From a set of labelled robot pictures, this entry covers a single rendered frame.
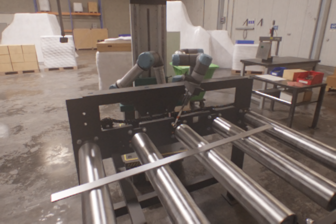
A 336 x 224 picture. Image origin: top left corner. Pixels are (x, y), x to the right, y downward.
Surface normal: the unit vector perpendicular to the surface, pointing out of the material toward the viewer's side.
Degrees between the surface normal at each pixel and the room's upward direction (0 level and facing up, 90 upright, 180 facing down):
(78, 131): 90
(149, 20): 90
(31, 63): 90
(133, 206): 0
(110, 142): 90
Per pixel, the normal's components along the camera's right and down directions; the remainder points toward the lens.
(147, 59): -0.32, 0.21
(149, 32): 0.28, 0.29
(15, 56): 0.49, 0.27
